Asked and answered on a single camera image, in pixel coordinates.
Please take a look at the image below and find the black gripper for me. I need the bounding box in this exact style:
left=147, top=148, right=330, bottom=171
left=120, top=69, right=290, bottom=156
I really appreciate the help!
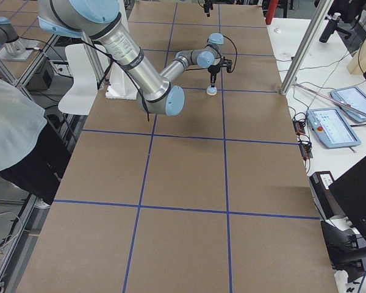
left=207, top=65, right=220, bottom=89
left=203, top=0, right=212, bottom=12

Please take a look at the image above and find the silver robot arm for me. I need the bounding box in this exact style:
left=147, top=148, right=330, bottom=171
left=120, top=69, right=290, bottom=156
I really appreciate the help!
left=38, top=1, right=224, bottom=116

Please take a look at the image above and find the orange black usb hub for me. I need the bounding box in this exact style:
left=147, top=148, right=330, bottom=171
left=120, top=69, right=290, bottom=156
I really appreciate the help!
left=293, top=120, right=313, bottom=161

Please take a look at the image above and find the brown paper table cover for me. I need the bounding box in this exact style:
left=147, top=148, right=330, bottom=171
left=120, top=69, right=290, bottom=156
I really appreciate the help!
left=17, top=2, right=337, bottom=292

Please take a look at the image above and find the teach pendant tablet near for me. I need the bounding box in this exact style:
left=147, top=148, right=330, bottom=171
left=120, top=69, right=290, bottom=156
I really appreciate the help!
left=306, top=107, right=361, bottom=149

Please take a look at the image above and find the teach pendant tablet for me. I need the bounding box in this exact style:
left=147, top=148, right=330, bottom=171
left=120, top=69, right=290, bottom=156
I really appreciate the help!
left=330, top=86, right=366, bottom=123
left=306, top=107, right=361, bottom=149

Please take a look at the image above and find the white chair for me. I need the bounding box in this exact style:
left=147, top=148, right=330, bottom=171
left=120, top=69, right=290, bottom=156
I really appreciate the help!
left=58, top=43, right=98, bottom=115

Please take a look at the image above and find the teach pendant tablet far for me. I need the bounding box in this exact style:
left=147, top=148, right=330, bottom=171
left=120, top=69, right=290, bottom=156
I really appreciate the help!
left=330, top=86, right=366, bottom=123

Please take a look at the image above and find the black laptop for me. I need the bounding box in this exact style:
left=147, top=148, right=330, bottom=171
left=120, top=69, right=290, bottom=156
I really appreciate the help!
left=329, top=156, right=366, bottom=240

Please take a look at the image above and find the person in white shirt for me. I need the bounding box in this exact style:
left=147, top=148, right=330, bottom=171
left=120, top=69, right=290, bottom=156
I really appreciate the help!
left=0, top=76, right=71, bottom=209

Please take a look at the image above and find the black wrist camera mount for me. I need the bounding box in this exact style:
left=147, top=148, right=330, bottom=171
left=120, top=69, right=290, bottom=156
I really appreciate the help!
left=217, top=57, right=234, bottom=73

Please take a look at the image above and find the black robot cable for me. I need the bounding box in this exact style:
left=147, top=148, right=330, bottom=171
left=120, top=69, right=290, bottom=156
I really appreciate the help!
left=219, top=35, right=239, bottom=70

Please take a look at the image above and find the white camera pillar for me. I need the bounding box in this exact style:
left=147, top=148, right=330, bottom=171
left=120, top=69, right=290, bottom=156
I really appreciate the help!
left=106, top=63, right=138, bottom=100

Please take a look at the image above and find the aluminium frame post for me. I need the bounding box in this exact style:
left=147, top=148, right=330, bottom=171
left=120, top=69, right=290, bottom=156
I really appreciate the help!
left=279, top=0, right=334, bottom=96

